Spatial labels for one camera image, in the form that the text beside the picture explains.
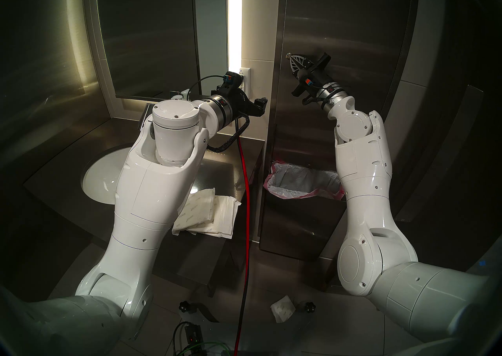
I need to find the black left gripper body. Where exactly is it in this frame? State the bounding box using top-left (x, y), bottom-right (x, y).
top-left (224, 86), bottom-right (258, 117)

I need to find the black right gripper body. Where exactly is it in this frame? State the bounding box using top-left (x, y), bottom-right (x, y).
top-left (313, 69), bottom-right (342, 100)

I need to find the stainless towel dispenser door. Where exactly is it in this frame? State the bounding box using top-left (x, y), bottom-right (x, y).
top-left (271, 0), bottom-right (412, 171)

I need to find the white folded paper towel stack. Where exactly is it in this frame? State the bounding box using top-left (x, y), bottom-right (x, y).
top-left (196, 195), bottom-right (242, 239)

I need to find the printed paper towel pack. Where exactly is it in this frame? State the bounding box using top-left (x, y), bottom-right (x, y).
top-left (172, 187), bottom-right (216, 236)

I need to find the crumpled white paper towel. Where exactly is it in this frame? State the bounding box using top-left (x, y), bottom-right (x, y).
top-left (271, 296), bottom-right (296, 323)

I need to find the trash bin with liner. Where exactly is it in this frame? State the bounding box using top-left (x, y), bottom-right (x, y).
top-left (264, 160), bottom-right (346, 201)

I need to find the bright vertical light strip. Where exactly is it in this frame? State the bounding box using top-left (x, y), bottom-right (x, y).
top-left (227, 0), bottom-right (242, 70)

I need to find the stainless waste bin panel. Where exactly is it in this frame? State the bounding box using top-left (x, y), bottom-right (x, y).
top-left (258, 179), bottom-right (347, 262)

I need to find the dark metal stall partition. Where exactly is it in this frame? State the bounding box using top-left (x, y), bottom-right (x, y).
top-left (392, 83), bottom-right (485, 293)

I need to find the white round sink basin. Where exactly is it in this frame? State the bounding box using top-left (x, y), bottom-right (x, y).
top-left (80, 145), bottom-right (132, 205)

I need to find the black electronics box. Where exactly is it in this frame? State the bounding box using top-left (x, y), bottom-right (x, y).
top-left (184, 322), bottom-right (204, 348)

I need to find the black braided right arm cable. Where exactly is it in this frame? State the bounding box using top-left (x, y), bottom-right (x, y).
top-left (302, 94), bottom-right (338, 107)

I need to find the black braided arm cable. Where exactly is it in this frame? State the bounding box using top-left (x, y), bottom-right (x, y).
top-left (302, 94), bottom-right (338, 107)
top-left (207, 112), bottom-right (251, 153)

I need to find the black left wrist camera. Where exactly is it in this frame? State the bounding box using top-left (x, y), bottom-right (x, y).
top-left (220, 70), bottom-right (243, 90)

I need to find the thin black camera cable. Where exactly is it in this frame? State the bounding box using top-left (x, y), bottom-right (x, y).
top-left (188, 74), bottom-right (226, 101)

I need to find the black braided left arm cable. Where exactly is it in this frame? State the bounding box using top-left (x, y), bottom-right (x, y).
top-left (207, 112), bottom-right (251, 153)

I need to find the stainless dispenser cabinet frame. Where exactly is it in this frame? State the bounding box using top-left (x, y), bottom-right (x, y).
top-left (257, 0), bottom-right (419, 262)

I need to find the red and black power cable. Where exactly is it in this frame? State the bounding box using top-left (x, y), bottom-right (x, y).
top-left (233, 118), bottom-right (251, 356)

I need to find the large wall mirror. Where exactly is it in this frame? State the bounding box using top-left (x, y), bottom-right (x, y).
top-left (84, 0), bottom-right (229, 103)

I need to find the green network cable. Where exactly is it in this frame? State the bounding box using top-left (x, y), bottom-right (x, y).
top-left (175, 341), bottom-right (232, 356)

